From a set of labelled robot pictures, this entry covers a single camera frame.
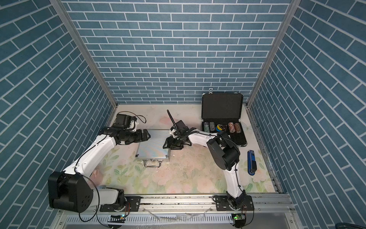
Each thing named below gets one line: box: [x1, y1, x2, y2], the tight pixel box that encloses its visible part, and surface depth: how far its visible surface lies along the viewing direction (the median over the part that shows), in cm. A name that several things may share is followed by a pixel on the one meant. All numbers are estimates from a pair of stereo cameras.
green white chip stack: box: [203, 121, 210, 133], surface depth 104 cm
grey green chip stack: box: [209, 121, 216, 133], surface depth 104 cm
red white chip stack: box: [228, 122, 236, 134], surface depth 104 cm
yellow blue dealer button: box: [215, 124, 223, 132], surface depth 105 cm
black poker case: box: [201, 92, 248, 147], surface depth 105 cm
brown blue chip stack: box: [233, 122, 242, 134], surface depth 104 cm
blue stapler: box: [247, 149, 257, 176], surface depth 86 cm
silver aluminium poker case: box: [135, 129, 172, 168], surface depth 90 cm
